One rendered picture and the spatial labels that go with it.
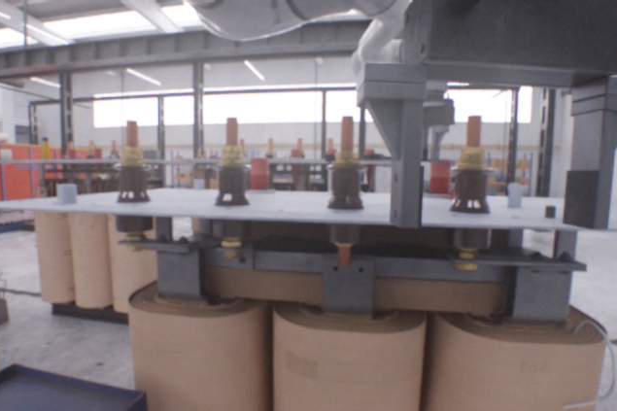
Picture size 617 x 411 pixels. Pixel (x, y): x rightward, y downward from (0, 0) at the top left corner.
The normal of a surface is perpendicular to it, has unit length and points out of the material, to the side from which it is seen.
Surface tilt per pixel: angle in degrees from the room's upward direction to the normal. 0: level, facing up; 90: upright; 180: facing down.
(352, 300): 90
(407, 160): 90
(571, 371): 90
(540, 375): 90
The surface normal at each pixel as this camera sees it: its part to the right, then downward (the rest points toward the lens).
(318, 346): -0.20, 0.10
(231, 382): 0.47, 0.09
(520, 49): 0.02, 0.10
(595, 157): -1.00, -0.01
